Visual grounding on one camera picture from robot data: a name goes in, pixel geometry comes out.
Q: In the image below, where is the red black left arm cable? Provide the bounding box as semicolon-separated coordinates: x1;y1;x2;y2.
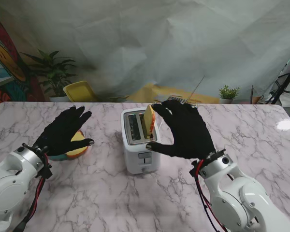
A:
14;153;51;232

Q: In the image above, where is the yellow desk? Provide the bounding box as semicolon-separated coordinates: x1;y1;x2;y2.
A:
128;83;219;104

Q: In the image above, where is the red black right arm cable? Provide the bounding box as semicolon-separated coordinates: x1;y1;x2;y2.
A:
189;159;229;232

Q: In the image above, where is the yellow plastic chair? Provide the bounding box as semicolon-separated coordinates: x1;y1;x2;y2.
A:
62;81;100;102

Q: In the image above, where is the large leafy potted plant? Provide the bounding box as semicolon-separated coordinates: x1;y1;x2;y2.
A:
21;48;78;102

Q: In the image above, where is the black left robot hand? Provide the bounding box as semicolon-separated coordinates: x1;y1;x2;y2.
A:
33;105;95;157

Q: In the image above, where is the white two-slot toaster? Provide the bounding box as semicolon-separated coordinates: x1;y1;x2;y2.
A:
121;108;162;175

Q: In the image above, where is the black tripod stand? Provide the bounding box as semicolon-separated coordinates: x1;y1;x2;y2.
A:
270;52;290;105

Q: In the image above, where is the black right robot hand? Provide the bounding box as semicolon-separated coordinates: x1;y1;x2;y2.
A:
146;100;217;160

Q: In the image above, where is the silver open laptop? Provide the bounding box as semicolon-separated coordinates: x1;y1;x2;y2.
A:
154;75;205;104

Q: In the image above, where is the toy toast slice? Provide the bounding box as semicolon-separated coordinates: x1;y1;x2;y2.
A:
143;104;157;140
65;130;89;158

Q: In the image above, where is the colourful mural banner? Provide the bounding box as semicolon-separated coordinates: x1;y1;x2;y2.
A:
0;7;46;114

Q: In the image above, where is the red black arm cable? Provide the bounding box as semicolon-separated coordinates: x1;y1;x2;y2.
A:
14;153;51;232
189;159;229;232

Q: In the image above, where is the small green potted plant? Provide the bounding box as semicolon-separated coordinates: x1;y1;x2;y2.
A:
218;85;240;104

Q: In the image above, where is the white backdrop sheet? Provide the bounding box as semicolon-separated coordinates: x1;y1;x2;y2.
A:
0;0;290;102

